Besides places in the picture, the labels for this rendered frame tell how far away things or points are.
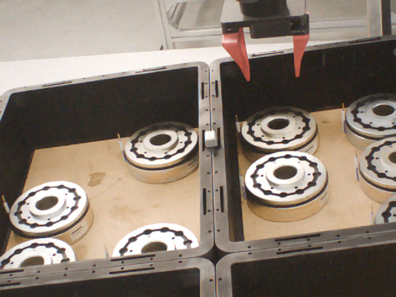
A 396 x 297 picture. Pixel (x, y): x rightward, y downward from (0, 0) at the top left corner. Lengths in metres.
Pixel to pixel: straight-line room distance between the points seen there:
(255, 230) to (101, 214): 0.21
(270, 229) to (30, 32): 2.83
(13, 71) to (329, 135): 0.85
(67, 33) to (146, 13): 0.37
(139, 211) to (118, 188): 0.06
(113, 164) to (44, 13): 2.76
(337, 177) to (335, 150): 0.06
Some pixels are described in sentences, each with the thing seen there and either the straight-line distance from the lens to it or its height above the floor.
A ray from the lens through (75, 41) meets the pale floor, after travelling 3.46.
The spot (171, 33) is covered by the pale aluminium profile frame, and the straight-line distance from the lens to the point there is 3.01.
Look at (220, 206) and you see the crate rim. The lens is 0.82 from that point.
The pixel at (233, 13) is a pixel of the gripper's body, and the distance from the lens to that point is 0.95.
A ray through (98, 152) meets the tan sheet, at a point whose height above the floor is 0.83.
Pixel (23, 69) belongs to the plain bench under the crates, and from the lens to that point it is 1.72.
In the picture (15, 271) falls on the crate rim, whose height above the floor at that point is 0.93.
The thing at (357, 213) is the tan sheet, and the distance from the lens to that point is 0.94.
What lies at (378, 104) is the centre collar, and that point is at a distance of 1.07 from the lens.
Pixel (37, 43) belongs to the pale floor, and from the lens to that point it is 3.54.
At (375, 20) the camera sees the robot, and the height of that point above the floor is 0.67.
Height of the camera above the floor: 1.44
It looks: 34 degrees down
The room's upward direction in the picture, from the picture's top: 11 degrees counter-clockwise
